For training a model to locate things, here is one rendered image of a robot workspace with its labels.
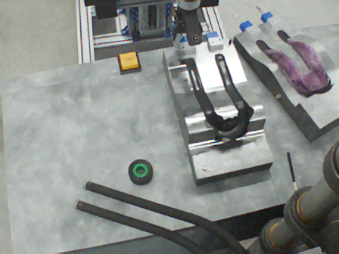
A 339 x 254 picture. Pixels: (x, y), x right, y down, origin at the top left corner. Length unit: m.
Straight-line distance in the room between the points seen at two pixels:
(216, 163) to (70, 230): 0.51
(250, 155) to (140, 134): 0.38
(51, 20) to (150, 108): 1.57
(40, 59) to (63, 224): 1.55
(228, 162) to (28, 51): 1.78
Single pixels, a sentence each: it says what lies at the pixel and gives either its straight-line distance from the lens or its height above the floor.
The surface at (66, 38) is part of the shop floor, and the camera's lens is 2.82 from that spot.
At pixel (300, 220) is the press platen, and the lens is 0.90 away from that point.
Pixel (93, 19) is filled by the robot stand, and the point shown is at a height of 0.21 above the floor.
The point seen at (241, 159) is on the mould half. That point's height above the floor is 0.86.
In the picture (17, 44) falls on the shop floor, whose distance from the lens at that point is 2.88.
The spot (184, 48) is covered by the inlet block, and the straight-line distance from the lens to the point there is 1.53.
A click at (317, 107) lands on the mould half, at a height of 0.91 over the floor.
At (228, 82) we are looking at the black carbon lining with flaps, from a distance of 1.51.
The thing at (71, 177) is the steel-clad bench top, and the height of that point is 0.80.
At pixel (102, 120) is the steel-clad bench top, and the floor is 0.80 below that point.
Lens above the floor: 2.11
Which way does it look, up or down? 62 degrees down
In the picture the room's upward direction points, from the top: 2 degrees clockwise
